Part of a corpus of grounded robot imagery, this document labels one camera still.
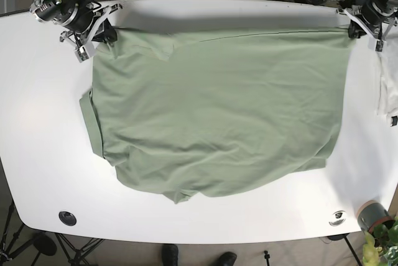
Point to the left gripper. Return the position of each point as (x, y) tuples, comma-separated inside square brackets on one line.
[(373, 14)]

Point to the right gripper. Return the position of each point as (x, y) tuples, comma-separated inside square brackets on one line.
[(85, 24)]

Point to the white printed T-shirt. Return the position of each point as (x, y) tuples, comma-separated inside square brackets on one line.
[(387, 102)]

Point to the sage green T-shirt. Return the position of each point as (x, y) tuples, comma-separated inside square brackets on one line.
[(218, 112)]

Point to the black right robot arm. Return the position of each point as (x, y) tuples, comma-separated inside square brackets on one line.
[(42, 10)]

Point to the grey plant pot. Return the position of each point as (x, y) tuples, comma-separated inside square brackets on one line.
[(372, 214)]

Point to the black table grommet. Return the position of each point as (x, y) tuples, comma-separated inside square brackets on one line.
[(67, 218)]

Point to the silver table grommet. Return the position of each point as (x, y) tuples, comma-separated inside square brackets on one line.
[(337, 218)]

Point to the green potted plant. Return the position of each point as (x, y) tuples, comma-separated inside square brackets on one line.
[(381, 246)]

